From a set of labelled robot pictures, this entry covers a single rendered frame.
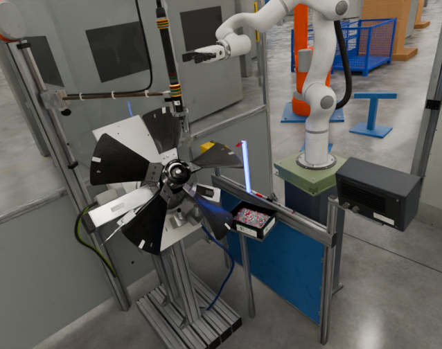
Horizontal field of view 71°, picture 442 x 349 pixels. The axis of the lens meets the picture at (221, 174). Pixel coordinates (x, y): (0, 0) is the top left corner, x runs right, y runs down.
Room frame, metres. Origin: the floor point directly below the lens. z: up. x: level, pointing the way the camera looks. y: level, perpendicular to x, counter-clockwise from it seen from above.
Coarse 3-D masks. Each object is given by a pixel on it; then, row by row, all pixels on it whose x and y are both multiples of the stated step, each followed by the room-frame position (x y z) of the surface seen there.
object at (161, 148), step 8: (152, 112) 1.48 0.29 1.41; (160, 112) 1.47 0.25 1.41; (168, 112) 1.46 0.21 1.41; (144, 120) 1.46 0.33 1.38; (152, 120) 1.45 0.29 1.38; (160, 120) 1.44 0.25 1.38; (168, 120) 1.42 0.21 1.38; (176, 120) 1.41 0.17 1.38; (152, 128) 1.42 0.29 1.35; (160, 128) 1.41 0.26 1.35; (168, 128) 1.39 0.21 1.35; (176, 128) 1.38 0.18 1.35; (152, 136) 1.40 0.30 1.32; (160, 136) 1.38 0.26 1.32; (168, 136) 1.36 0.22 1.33; (176, 136) 1.35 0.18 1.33; (160, 144) 1.35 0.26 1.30; (168, 144) 1.33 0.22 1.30; (176, 144) 1.32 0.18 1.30; (160, 152) 1.33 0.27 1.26
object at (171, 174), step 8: (176, 160) 1.23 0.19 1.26; (168, 168) 1.20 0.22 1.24; (176, 168) 1.21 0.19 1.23; (184, 168) 1.22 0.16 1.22; (160, 176) 1.26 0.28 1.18; (168, 176) 1.16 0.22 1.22; (176, 176) 1.18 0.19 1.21; (184, 176) 1.19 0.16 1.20; (160, 184) 1.23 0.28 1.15; (168, 184) 1.18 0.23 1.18; (176, 184) 1.15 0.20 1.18; (184, 184) 1.26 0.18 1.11; (176, 192) 1.22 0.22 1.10
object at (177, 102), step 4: (156, 0) 1.29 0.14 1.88; (160, 0) 1.29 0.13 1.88; (160, 4) 1.29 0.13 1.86; (156, 8) 1.29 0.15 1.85; (160, 8) 1.28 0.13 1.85; (156, 12) 1.29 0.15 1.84; (160, 12) 1.28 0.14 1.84; (164, 12) 1.29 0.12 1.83; (160, 16) 1.28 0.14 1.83; (164, 16) 1.28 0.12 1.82; (176, 96) 1.28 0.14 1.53; (180, 96) 1.29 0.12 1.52; (176, 100) 1.28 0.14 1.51; (180, 100) 1.28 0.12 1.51; (176, 104) 1.28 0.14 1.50; (180, 104) 1.28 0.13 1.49; (176, 108) 1.28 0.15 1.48; (180, 108) 1.28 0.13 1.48; (180, 116) 1.28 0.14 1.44
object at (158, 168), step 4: (152, 164) 1.22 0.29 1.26; (156, 164) 1.22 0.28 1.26; (148, 168) 1.22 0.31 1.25; (152, 168) 1.22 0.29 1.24; (156, 168) 1.22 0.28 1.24; (160, 168) 1.22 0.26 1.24; (148, 172) 1.22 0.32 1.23; (156, 172) 1.22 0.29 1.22; (160, 172) 1.22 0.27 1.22; (148, 176) 1.22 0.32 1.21; (152, 176) 1.22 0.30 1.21; (156, 176) 1.22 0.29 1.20; (148, 180) 1.22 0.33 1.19; (152, 180) 1.22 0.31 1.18; (156, 180) 1.22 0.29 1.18
